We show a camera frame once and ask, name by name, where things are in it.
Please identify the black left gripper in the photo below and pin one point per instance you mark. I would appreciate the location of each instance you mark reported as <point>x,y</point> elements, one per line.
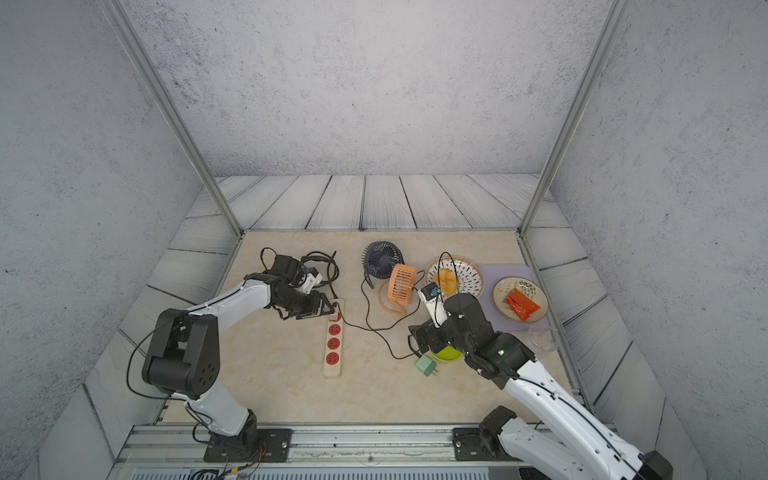
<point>316,306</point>

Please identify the green plastic bowl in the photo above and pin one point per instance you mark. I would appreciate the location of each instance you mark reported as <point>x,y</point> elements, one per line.
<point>447,355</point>

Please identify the patterned ceramic plate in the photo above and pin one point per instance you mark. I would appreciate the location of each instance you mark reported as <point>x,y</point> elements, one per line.
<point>471,280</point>

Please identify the yellow bread bun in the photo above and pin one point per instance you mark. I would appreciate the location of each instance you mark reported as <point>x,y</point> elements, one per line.
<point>447,281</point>

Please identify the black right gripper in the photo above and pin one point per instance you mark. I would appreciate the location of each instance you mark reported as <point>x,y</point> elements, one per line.
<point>431,329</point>

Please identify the orange desk fan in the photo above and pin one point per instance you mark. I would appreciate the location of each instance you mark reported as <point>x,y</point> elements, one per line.
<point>396,295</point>

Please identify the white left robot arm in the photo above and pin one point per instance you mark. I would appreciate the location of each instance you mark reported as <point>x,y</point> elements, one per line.
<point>183,358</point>

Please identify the red snack packet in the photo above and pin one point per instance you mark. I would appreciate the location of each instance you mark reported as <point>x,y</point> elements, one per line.
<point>523,306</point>

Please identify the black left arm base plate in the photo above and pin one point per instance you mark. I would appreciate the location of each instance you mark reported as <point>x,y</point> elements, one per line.
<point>252,445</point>

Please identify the clear drinking glass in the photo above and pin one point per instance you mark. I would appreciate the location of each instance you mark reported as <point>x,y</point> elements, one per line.
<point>541,338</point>

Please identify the green usb power adapter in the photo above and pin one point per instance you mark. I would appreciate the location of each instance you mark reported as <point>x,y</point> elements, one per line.
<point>426,365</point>

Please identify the dark blue desk fan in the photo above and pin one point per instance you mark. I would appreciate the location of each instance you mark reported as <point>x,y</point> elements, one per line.
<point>380,258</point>

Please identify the beige small plate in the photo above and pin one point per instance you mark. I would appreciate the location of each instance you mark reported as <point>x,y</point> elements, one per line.
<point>532,290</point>

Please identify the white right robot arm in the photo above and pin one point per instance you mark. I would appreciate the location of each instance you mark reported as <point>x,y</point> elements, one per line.
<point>581,447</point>

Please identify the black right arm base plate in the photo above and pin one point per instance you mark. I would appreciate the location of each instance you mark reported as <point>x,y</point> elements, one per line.
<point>482,442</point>

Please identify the white red power strip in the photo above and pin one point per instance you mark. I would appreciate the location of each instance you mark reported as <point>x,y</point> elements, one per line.
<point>333,354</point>

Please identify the aluminium mounting rail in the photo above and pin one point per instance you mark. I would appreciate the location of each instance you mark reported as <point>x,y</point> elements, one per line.
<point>411,451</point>

